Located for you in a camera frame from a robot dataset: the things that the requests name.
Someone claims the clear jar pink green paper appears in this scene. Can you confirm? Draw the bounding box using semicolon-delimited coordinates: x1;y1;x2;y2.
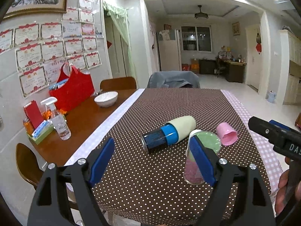
184;131;221;186

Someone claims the red envelope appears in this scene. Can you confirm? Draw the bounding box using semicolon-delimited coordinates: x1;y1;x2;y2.
24;101;44;129

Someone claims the red gift bag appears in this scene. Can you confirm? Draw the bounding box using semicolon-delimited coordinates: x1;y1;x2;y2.
49;63;95;112

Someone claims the ceiling fan lamp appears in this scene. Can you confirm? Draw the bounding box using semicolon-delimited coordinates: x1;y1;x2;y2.
194;5;209;19

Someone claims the grey covered chair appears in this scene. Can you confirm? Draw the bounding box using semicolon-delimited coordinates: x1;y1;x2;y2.
147;70;200;88

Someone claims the clear spray bottle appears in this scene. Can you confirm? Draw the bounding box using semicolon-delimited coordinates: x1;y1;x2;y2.
40;96;71;140

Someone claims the blue bottle with cream sleeve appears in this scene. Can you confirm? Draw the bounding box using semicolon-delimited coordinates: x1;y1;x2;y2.
141;115;196;154

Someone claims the white ceramic bowl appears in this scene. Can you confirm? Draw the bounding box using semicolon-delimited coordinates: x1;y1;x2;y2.
94;91;118;108

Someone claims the pink paper cup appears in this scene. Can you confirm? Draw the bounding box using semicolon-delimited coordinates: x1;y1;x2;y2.
216;122;238;146

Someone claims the dark wooden desk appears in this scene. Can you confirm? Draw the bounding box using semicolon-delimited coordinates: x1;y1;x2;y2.
216;58;247;83

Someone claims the brown wooden chair back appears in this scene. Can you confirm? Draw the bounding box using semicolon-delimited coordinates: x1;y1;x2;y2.
100;76;137;91

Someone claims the small blue bin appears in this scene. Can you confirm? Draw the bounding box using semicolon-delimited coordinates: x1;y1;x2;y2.
267;90;277;104

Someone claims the person's right hand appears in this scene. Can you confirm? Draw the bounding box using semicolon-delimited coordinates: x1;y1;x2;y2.
274;169;301;215

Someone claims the near brown wooden chair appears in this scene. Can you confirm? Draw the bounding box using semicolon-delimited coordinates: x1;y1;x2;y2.
16;143;43;190

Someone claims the green tray with boxes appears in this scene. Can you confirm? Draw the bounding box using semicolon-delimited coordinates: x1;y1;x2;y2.
28;120;56;145

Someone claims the brown wooden chair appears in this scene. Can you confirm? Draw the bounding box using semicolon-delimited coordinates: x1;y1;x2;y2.
16;143;43;190
100;76;137;91

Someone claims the white paper cup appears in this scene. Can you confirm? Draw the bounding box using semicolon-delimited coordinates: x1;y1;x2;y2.
185;129;202;157

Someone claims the brown polka dot tablecloth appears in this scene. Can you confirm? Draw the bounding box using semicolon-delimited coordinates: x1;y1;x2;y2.
68;88;282;225

